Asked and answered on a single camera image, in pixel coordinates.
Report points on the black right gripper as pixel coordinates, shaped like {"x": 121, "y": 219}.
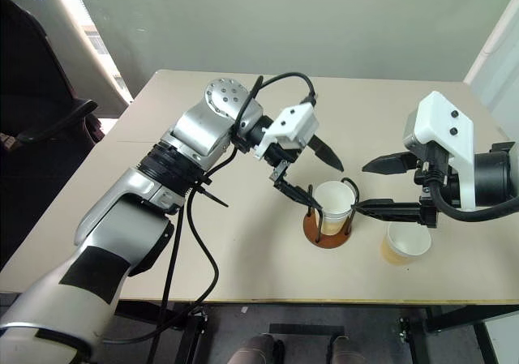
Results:
{"x": 431, "y": 165}

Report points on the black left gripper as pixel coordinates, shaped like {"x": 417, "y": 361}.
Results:
{"x": 284, "y": 156}

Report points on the white paper cup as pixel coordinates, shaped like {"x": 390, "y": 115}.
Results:
{"x": 407, "y": 238}
{"x": 333, "y": 198}

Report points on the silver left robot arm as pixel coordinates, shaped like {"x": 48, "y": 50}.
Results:
{"x": 194, "y": 129}

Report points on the black flat pad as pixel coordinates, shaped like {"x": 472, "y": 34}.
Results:
{"x": 308, "y": 328}

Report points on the white cabinet panel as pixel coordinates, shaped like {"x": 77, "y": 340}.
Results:
{"x": 496, "y": 56}

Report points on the dark rounded shape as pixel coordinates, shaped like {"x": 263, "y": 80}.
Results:
{"x": 341, "y": 349}
{"x": 253, "y": 349}

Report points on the black office chair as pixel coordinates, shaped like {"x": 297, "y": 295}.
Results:
{"x": 32, "y": 76}

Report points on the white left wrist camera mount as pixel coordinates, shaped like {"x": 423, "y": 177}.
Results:
{"x": 292, "y": 125}

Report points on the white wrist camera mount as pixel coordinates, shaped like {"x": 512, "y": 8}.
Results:
{"x": 440, "y": 116}
{"x": 292, "y": 125}

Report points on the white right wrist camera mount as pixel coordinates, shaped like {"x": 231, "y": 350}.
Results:
{"x": 440, "y": 116}

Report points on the black metal table frame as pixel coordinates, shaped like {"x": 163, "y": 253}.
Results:
{"x": 466, "y": 317}

